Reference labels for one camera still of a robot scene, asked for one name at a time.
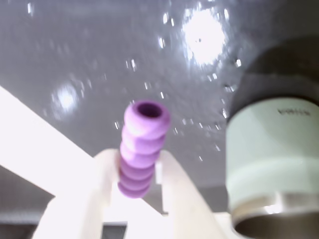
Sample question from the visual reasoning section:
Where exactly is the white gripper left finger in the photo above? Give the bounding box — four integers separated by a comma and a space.
34, 148, 121, 239

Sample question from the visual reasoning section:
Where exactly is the dark board mat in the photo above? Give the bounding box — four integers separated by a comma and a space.
0, 0, 319, 215

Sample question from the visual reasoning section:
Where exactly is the pale green steel-rimmed cup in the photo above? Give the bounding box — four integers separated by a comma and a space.
225, 98, 319, 239

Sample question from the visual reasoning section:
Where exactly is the purple ribbed pen grip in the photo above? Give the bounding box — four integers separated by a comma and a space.
117, 99, 172, 200

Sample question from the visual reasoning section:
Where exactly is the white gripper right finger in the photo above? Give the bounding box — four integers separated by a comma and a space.
155, 149, 226, 239

